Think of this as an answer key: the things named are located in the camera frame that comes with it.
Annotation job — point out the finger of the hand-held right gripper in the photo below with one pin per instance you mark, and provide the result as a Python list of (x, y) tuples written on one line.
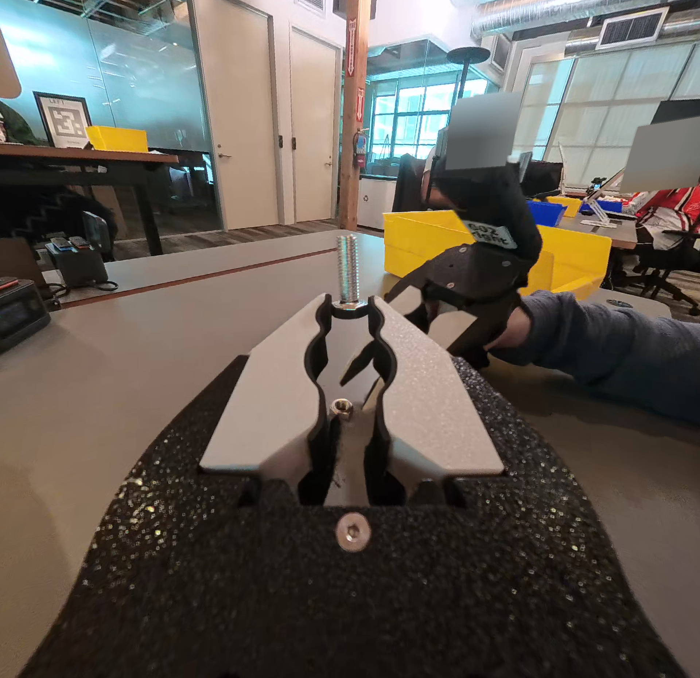
[(358, 367)]

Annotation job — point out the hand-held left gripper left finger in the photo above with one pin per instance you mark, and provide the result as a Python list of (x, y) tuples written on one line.
[(262, 405)]

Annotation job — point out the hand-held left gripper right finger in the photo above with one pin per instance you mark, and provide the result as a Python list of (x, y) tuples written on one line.
[(432, 410)]

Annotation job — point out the silver hex nut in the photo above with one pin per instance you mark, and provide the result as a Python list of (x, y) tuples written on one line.
[(336, 411)]

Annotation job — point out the yellow plastic bin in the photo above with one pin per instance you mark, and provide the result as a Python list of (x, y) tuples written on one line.
[(415, 246)]

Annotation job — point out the silver hex bolt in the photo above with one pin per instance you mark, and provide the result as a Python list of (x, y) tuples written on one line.
[(348, 268)]

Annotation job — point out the person's right forearm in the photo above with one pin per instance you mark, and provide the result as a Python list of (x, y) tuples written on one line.
[(601, 350)]

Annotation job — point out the person's right hand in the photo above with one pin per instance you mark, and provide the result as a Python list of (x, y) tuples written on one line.
[(512, 329)]

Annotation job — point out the blue plastic bin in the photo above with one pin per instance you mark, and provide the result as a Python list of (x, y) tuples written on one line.
[(607, 205), (547, 212)]

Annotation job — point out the small yellow bin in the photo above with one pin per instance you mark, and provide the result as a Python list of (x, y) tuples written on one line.
[(117, 140), (569, 205)]

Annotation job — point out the black monitor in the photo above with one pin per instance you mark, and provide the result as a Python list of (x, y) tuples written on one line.
[(541, 179)]

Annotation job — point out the black office chair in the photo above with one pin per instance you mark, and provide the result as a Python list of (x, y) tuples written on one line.
[(407, 186), (672, 268)]

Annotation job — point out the white recycling bin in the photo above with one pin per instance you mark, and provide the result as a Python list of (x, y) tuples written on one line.
[(377, 202)]

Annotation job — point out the grey office desk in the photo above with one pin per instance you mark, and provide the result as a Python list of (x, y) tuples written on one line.
[(601, 230)]

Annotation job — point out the red fire extinguisher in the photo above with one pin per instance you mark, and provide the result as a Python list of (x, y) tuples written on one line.
[(360, 148)]

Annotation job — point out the black floor lamp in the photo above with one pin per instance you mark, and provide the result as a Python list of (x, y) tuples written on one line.
[(468, 55)]

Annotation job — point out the beige door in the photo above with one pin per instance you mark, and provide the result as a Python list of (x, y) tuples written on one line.
[(314, 131), (240, 115)]

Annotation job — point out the black battery charging dock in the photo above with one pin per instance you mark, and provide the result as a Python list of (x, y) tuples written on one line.
[(76, 262)]

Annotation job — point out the black battery charger case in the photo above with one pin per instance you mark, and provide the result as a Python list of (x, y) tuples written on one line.
[(22, 314)]

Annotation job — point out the brown desk with black legs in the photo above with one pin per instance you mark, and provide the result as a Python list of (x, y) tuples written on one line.
[(82, 154)]

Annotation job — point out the framed marker sign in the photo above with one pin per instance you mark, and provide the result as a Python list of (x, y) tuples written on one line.
[(65, 120)]

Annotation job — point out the dark green cloth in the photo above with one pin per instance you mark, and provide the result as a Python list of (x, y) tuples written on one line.
[(16, 123)]

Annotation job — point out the wooden post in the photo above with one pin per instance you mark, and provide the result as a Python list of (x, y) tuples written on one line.
[(355, 159)]

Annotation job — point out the red post sign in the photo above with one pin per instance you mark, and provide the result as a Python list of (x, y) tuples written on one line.
[(351, 44), (361, 103)]

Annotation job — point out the white wall vent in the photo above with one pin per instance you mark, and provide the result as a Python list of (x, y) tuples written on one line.
[(631, 27)]

